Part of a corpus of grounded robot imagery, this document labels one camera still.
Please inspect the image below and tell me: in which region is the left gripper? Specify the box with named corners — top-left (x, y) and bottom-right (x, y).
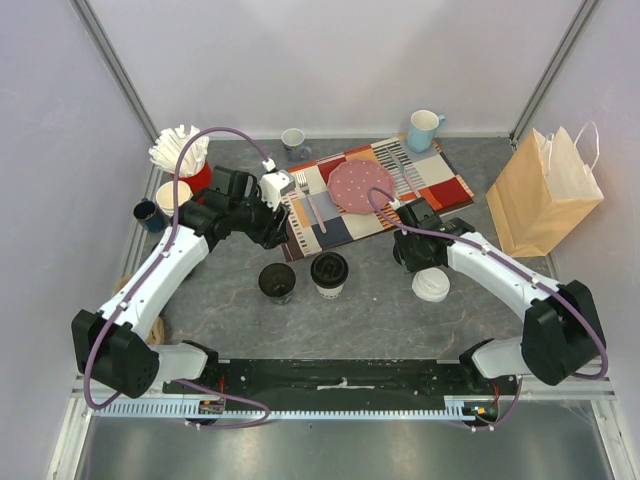
top-left (229, 186), bottom-right (291, 250)

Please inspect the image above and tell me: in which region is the black plastic cup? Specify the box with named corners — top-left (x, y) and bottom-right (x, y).
top-left (258, 263), bottom-right (296, 305)

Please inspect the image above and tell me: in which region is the black lid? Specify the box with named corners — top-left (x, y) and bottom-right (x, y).
top-left (310, 252), bottom-right (349, 289)

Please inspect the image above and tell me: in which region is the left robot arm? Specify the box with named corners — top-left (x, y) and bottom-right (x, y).
top-left (71, 167), bottom-right (296, 398)

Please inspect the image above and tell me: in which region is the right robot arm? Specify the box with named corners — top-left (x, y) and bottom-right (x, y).
top-left (392, 199), bottom-right (606, 394)

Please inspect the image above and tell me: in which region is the red straw holder cup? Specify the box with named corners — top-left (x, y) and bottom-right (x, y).
top-left (171, 161), bottom-right (212, 200)

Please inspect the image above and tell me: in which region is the white lid stack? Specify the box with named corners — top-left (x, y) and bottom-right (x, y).
top-left (412, 268), bottom-right (450, 303)

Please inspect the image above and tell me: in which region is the white paper cup stack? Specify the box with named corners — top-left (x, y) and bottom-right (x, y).
top-left (155, 180), bottom-right (193, 217)

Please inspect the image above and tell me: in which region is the patchwork placemat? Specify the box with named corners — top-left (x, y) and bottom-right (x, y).
top-left (281, 135), bottom-right (473, 262)

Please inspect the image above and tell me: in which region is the dark blue mug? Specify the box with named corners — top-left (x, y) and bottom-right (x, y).
top-left (133, 198), bottom-right (167, 233)

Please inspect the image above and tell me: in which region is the white wrapped straws bundle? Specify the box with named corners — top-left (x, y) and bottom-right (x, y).
top-left (149, 125), bottom-right (209, 178)

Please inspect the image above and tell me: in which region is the small grey patterned mug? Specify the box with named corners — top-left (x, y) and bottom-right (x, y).
top-left (281, 128), bottom-right (312, 162)

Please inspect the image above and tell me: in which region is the pink dotted plate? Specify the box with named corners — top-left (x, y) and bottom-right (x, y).
top-left (327, 160), bottom-right (395, 215)

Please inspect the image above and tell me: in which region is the light blue mug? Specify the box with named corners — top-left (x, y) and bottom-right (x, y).
top-left (407, 110), bottom-right (446, 153)

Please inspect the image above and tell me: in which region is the brown paper bag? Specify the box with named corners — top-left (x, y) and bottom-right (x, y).
top-left (486, 121), bottom-right (604, 257)

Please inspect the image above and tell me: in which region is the cardboard cup carrier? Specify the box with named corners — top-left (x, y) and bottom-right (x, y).
top-left (113, 274), bottom-right (166, 345)

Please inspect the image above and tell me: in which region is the fork pink handle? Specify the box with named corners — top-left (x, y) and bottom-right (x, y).
top-left (295, 170), bottom-right (327, 234)

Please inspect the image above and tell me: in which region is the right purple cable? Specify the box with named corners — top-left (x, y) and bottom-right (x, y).
top-left (367, 186), bottom-right (610, 434)

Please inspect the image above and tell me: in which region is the purple cable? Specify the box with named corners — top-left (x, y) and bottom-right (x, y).
top-left (82, 125), bottom-right (273, 431)
top-left (367, 186), bottom-right (610, 434)

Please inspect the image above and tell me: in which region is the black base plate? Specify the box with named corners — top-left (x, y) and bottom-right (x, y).
top-left (195, 359), bottom-right (517, 409)

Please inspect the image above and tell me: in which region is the cable duct rail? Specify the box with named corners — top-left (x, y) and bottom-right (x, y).
top-left (97, 397), bottom-right (500, 421)

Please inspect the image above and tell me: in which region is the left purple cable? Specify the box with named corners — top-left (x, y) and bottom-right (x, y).
top-left (82, 125), bottom-right (273, 431)

